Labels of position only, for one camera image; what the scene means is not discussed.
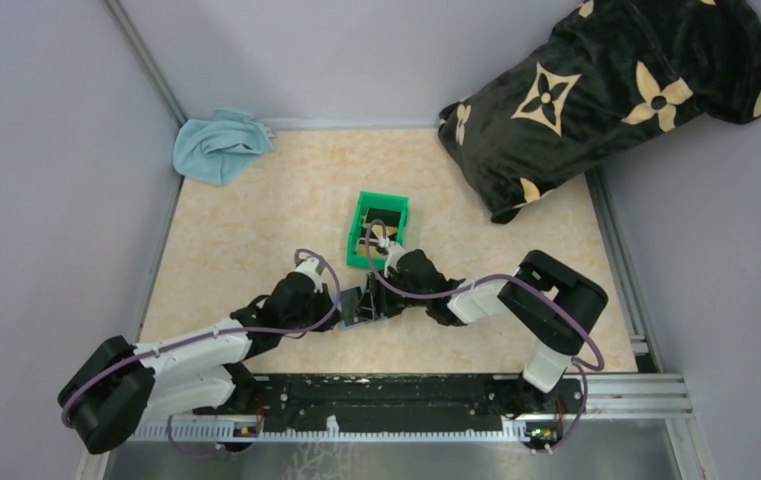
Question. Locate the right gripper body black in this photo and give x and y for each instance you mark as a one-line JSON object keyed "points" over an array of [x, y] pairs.
{"points": [[396, 279]]}

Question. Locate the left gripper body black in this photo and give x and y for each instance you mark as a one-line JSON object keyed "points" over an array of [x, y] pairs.
{"points": [[315, 309]]}

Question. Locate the beige leather card holder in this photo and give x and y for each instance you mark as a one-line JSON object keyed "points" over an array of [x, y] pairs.
{"points": [[360, 311]]}

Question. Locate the dark grey credit card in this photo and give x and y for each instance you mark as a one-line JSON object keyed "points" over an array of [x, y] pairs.
{"points": [[390, 220]]}

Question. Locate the green plastic bin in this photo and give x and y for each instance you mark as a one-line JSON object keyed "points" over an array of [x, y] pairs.
{"points": [[359, 244]]}

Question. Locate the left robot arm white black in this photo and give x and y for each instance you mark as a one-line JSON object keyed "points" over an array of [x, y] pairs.
{"points": [[168, 371]]}

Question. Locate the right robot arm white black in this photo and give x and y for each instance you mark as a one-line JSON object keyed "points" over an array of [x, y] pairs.
{"points": [[557, 304]]}

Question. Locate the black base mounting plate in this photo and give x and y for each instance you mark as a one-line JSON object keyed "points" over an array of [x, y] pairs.
{"points": [[423, 404]]}

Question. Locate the light blue cloth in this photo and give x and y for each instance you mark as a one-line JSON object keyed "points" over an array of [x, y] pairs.
{"points": [[216, 151]]}

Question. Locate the black floral pillow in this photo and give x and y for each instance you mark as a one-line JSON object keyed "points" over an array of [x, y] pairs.
{"points": [[612, 75]]}

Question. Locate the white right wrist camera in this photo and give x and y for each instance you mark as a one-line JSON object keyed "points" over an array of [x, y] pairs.
{"points": [[392, 252]]}

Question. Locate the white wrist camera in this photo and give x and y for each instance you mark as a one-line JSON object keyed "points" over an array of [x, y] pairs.
{"points": [[392, 252], [311, 267]]}

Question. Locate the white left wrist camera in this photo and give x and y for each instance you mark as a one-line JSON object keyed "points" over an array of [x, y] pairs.
{"points": [[311, 267]]}

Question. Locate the aluminium rail frame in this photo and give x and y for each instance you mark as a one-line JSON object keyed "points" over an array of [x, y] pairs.
{"points": [[604, 397]]}

